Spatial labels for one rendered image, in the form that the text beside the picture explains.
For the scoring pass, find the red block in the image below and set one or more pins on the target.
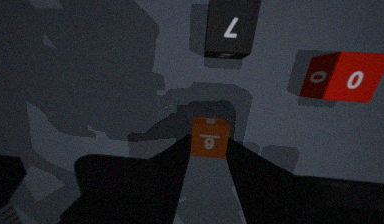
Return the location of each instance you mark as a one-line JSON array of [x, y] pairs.
[[344, 76]]

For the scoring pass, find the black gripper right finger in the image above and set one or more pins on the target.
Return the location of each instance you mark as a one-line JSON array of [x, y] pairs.
[[269, 194]]

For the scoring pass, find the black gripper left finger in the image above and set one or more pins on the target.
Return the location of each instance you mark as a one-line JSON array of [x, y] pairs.
[[158, 179]]

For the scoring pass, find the orange block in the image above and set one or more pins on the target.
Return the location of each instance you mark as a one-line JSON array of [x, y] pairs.
[[209, 137]]

